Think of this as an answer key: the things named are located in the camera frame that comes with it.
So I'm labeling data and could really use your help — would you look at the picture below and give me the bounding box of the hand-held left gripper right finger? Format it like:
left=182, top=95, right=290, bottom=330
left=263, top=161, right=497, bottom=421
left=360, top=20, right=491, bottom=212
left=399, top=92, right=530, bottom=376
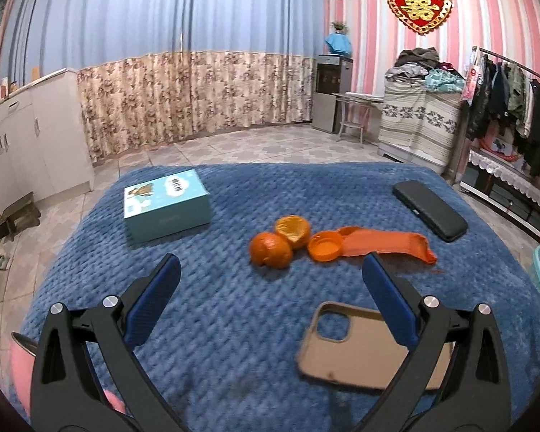
left=361, top=252, right=520, bottom=432

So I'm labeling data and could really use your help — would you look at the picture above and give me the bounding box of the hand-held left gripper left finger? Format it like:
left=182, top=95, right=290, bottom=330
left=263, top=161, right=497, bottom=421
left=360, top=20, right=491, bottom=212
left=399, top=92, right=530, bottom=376
left=29, top=253, right=183, bottom=432

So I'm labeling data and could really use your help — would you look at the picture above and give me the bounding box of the round orange plastic cap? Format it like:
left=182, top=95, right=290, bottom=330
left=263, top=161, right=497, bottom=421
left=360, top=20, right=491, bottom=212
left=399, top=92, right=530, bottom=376
left=308, top=230, right=343, bottom=262

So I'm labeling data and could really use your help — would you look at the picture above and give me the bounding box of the beige phone case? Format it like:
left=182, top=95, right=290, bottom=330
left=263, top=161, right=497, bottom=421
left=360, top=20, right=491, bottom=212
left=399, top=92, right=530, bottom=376
left=296, top=301, right=454, bottom=392

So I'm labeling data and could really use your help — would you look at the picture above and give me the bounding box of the teal tissue box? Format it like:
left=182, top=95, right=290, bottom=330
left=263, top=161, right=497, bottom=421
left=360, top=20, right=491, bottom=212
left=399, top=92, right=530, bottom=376
left=123, top=168, right=212, bottom=244

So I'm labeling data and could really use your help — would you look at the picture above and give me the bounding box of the blue quilted blanket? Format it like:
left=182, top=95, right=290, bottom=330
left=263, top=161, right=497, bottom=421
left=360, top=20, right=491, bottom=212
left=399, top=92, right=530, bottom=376
left=9, top=162, right=540, bottom=432

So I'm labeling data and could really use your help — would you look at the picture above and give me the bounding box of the black oblong case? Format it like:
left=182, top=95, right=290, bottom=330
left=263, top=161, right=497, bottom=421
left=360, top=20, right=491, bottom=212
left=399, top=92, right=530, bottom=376
left=392, top=180, right=469, bottom=243

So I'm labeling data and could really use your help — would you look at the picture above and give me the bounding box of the cup-shaped orange peel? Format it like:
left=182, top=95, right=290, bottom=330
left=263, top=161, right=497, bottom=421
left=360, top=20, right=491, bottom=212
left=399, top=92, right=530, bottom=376
left=274, top=216, right=311, bottom=249

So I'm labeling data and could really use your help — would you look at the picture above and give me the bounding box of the shelf with lace cloth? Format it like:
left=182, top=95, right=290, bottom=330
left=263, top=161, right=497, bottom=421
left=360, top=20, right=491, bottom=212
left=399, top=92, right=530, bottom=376
left=459, top=148, right=540, bottom=235

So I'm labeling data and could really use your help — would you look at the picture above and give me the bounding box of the ball-shaped orange peel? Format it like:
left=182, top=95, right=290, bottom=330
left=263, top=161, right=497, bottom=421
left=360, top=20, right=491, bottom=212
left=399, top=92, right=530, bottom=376
left=249, top=233, right=294, bottom=270

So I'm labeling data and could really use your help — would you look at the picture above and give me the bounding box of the red box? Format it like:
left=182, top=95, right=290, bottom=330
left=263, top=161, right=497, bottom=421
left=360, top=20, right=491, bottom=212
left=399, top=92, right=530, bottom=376
left=483, top=128, right=523, bottom=158

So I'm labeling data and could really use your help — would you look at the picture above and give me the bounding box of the pink mug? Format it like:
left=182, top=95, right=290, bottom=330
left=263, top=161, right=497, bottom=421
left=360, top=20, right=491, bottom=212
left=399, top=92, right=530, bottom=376
left=10, top=332, right=127, bottom=419

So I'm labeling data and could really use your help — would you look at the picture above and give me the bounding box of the small dark stool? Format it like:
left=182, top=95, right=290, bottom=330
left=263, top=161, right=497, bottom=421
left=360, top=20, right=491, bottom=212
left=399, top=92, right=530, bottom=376
left=0, top=191, right=41, bottom=241

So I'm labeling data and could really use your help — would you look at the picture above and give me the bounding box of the row of hanging clothes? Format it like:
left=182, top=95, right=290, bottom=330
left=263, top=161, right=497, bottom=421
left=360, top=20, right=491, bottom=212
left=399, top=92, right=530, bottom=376
left=465, top=54, right=540, bottom=178

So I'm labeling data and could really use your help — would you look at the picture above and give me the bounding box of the white cabinet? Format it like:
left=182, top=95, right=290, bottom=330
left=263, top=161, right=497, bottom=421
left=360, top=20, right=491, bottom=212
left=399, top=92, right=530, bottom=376
left=0, top=67, right=95, bottom=217

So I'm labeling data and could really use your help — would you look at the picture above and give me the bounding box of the small grey table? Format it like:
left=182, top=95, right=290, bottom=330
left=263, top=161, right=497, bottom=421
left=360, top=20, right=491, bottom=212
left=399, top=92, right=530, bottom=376
left=332, top=91, right=384, bottom=145

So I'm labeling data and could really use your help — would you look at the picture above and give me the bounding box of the grey water dispenser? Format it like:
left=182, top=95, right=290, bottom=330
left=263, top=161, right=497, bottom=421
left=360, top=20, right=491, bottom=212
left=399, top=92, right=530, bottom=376
left=311, top=54, right=354, bottom=133

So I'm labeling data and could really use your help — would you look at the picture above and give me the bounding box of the pink hanging bag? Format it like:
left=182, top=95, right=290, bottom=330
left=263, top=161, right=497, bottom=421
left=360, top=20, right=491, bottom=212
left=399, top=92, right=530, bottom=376
left=461, top=51, right=484, bottom=100

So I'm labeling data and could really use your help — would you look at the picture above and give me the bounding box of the metal clothes rack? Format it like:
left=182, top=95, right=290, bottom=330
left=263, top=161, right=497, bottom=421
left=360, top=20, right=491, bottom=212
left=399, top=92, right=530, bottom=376
left=459, top=46, right=540, bottom=235

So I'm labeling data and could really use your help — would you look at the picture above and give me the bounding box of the pile of clothes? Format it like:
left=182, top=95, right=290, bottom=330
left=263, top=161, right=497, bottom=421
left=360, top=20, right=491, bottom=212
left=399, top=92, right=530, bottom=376
left=384, top=46, right=466, bottom=93

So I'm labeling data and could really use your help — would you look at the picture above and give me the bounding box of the blue cloth cover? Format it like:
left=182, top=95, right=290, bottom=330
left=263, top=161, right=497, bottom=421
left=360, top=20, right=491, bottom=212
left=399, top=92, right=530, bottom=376
left=325, top=32, right=352, bottom=57

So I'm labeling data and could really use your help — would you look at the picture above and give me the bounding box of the blue and floral curtain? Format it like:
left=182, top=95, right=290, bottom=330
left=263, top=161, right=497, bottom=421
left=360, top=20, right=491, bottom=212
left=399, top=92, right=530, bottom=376
left=0, top=0, right=327, bottom=163

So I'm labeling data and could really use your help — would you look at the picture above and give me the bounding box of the red heart wall decoration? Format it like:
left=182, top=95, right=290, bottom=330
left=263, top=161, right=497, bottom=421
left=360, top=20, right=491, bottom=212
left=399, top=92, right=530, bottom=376
left=386, top=0, right=453, bottom=34

